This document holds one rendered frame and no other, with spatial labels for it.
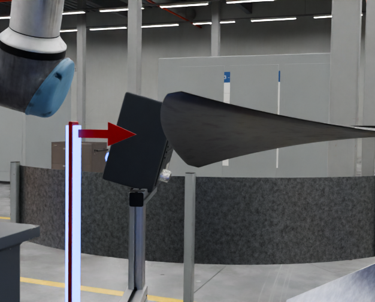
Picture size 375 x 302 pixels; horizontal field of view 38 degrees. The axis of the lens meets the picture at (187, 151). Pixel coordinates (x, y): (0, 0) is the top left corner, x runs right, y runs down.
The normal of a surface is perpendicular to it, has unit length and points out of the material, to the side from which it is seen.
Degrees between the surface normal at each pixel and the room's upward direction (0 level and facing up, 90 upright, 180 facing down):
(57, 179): 90
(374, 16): 90
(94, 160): 90
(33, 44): 69
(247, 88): 90
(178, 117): 163
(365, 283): 56
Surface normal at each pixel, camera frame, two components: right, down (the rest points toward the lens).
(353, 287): -0.69, -0.55
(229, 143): 0.02, 0.96
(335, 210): 0.33, 0.05
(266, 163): -0.36, 0.04
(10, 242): 0.94, 0.04
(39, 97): -0.12, 0.48
